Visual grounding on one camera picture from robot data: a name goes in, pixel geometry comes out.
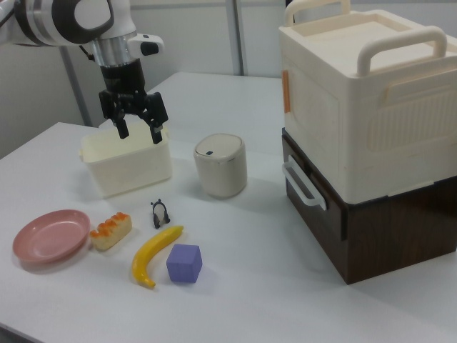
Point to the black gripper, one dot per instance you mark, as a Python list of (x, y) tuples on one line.
[(123, 96)]

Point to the purple cube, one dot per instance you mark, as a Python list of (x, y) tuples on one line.
[(184, 266)]

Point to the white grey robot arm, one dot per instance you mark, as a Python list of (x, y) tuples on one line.
[(53, 21)]

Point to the pink plate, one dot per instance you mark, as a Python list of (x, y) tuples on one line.
[(50, 237)]

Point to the white plastic bin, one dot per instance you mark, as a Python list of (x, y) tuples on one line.
[(125, 168)]

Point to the toy panda figure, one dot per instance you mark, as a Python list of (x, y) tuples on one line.
[(159, 214)]

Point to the beige small trash can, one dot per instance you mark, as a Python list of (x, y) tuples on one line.
[(221, 168)]

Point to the toy salmon roe sushi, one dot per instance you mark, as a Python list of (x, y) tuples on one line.
[(110, 232)]

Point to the yellow toy banana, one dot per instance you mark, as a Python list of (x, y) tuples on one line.
[(150, 255)]

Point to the cream toy microwave box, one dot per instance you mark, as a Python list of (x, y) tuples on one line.
[(357, 107)]

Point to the dark brown drawer cabinet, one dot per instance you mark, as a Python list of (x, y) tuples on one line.
[(392, 243)]

